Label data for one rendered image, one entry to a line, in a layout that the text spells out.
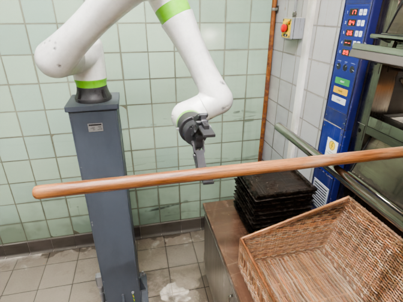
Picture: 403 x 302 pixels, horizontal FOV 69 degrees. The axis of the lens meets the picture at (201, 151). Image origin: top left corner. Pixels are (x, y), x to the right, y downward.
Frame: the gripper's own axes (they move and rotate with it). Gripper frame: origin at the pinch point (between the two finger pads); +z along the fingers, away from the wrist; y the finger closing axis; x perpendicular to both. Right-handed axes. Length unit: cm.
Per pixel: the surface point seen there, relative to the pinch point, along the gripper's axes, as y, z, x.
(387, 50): -25, -8, -54
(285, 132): 1.9, -17.6, -30.7
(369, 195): 1.4, 21.2, -31.2
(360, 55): -23, -18, -53
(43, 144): 39, -113, 75
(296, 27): -28, -79, -63
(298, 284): 60, -4, -38
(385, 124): 1, -16, -68
